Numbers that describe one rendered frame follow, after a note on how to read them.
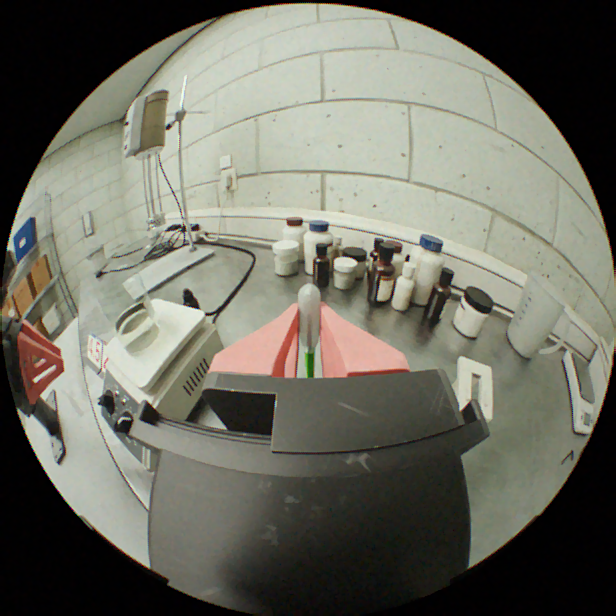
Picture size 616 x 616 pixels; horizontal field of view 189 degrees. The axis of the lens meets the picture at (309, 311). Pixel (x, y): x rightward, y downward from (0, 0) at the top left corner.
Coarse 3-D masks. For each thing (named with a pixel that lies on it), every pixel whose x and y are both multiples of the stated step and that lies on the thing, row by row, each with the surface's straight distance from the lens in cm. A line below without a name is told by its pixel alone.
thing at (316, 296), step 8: (312, 288) 11; (312, 296) 11; (320, 296) 11; (312, 304) 11; (320, 304) 12; (312, 312) 11; (312, 320) 12; (312, 328) 12; (312, 336) 12; (312, 344) 13
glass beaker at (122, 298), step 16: (112, 272) 27; (128, 272) 26; (96, 288) 25; (112, 288) 27; (128, 288) 21; (144, 288) 23; (112, 304) 21; (128, 304) 21; (144, 304) 23; (112, 320) 23; (128, 320) 22; (144, 320) 23; (128, 336) 23; (144, 336) 23; (160, 336) 25; (128, 352) 25; (144, 352) 24
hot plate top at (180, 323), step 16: (160, 304) 31; (176, 304) 29; (160, 320) 28; (176, 320) 26; (192, 320) 25; (176, 336) 24; (192, 336) 24; (112, 352) 29; (160, 352) 23; (176, 352) 23; (128, 368) 24; (144, 368) 23; (160, 368) 22; (144, 384) 21
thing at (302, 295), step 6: (306, 288) 11; (300, 294) 11; (306, 294) 11; (300, 300) 11; (306, 300) 11; (300, 306) 11; (306, 306) 11; (300, 312) 12; (306, 312) 11; (300, 318) 12; (306, 318) 12; (300, 324) 12; (306, 324) 12; (300, 330) 12; (306, 330) 12; (300, 336) 13; (306, 336) 12; (306, 342) 13; (306, 348) 13
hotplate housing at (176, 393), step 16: (208, 336) 25; (192, 352) 24; (208, 352) 26; (112, 368) 30; (176, 368) 23; (192, 368) 24; (208, 368) 26; (128, 384) 26; (160, 384) 23; (176, 384) 23; (192, 384) 25; (160, 400) 22; (176, 400) 24; (192, 400) 26; (176, 416) 25; (144, 448) 24; (144, 464) 26
